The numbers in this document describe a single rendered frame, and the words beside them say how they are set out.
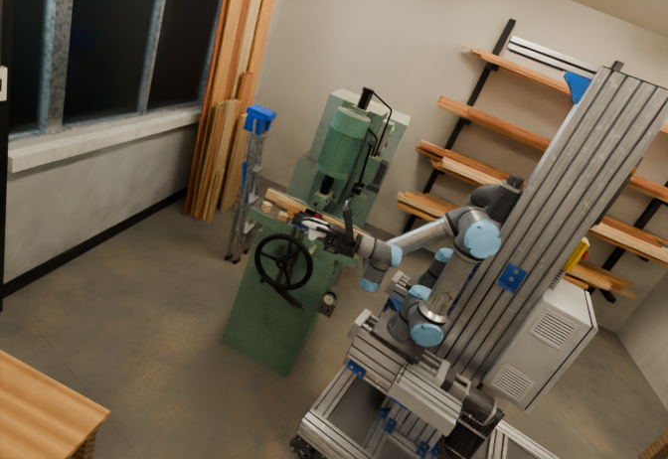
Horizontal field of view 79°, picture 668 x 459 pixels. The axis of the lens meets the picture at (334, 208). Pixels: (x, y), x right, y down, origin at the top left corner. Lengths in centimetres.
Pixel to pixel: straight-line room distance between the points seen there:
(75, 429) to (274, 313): 109
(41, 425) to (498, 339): 163
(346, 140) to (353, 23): 256
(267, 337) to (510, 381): 125
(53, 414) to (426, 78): 379
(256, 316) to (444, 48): 305
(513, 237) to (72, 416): 162
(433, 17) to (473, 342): 315
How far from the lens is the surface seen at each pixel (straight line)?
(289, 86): 453
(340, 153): 194
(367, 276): 147
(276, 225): 207
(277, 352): 246
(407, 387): 176
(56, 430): 161
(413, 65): 430
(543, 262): 175
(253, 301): 233
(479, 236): 140
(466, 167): 396
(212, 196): 353
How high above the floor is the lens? 186
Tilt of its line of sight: 23 degrees down
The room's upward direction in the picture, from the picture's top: 22 degrees clockwise
